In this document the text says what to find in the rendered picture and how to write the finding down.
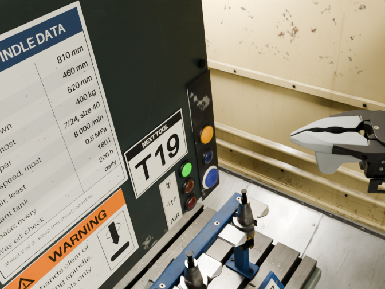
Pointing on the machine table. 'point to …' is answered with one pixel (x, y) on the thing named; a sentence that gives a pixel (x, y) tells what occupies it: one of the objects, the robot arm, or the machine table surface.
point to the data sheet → (51, 135)
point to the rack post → (242, 263)
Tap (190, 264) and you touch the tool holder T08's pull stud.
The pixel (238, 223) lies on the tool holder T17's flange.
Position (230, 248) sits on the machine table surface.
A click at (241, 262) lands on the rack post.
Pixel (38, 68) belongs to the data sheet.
